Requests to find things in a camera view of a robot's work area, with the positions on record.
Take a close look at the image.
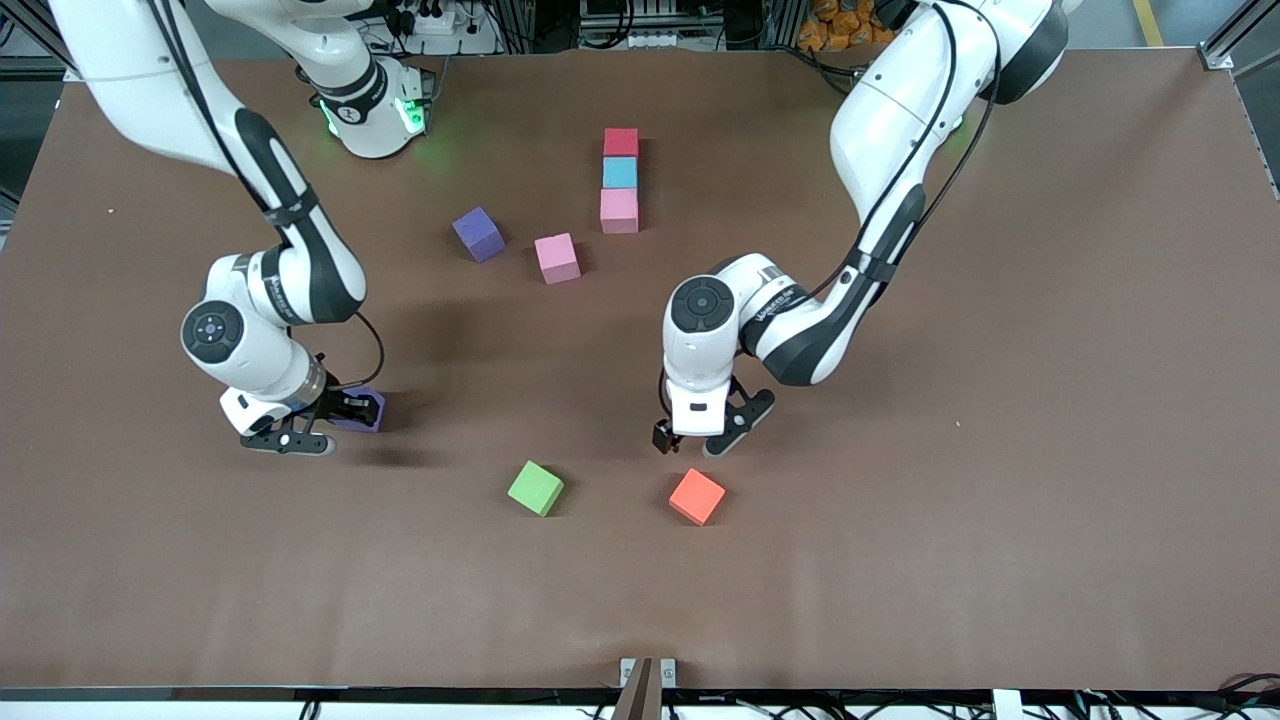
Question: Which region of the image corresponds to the purple foam cube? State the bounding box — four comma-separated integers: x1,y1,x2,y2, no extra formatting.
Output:
335,388,387,434
451,206,506,264

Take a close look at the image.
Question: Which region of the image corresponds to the green foam cube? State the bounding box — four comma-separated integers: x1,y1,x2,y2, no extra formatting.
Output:
507,460,566,518

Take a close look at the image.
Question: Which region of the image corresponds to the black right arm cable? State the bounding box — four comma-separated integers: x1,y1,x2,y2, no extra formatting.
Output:
150,0,386,391

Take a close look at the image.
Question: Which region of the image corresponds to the black cable bundle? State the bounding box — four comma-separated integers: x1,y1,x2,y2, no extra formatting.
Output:
1060,672,1280,720

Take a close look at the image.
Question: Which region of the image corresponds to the pink foam cube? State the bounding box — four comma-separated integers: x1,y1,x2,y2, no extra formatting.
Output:
600,188,640,235
534,232,582,285

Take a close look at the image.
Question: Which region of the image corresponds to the pile of orange objects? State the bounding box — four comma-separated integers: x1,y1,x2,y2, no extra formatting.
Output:
797,0,891,53

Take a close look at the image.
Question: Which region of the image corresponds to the white power strip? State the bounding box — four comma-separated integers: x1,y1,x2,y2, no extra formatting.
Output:
615,28,701,51
390,0,473,36

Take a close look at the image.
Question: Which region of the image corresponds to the aluminium frame corner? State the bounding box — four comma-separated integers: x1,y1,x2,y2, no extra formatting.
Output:
1198,0,1280,196
0,0,91,83

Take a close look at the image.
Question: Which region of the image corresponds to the orange foam cube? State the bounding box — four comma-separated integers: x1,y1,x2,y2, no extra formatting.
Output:
668,467,727,527

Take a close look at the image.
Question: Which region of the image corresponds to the metal table edge bracket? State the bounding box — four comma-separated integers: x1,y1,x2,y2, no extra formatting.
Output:
619,657,678,689

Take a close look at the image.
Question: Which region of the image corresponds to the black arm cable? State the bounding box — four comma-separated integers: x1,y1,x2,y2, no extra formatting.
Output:
790,0,1003,311
150,0,386,391

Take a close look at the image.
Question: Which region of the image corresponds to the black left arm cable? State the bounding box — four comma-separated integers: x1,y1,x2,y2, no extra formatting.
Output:
790,0,1003,311

